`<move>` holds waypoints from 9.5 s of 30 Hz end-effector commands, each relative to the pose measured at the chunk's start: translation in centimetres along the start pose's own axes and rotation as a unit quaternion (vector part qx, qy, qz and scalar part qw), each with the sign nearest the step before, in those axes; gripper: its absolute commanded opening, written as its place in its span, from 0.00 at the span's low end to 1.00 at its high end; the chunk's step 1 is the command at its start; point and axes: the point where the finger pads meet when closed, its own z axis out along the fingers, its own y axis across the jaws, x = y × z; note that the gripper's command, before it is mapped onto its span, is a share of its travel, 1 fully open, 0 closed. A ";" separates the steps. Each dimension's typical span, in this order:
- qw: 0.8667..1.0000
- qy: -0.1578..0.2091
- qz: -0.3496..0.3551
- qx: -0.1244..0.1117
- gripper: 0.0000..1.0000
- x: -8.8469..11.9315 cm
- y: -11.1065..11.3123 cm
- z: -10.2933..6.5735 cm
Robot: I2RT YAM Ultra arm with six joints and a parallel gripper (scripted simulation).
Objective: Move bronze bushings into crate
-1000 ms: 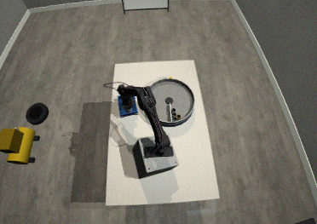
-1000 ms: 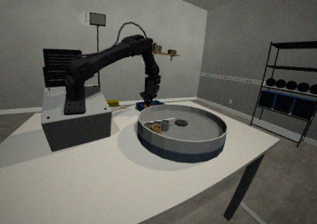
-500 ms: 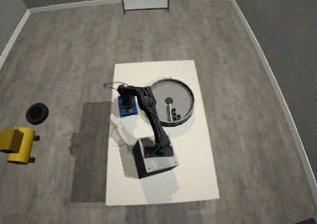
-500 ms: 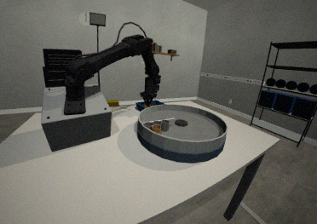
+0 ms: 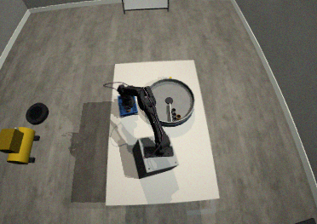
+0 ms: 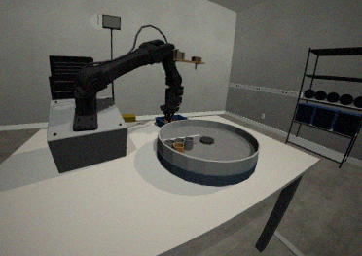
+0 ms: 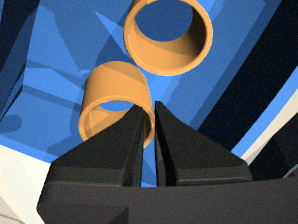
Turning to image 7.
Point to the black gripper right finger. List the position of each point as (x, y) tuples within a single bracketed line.
[(189, 158)]

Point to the bronze bushing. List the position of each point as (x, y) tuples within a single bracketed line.
[(114, 81), (173, 57)]

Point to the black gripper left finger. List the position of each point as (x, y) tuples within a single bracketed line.
[(114, 155)]

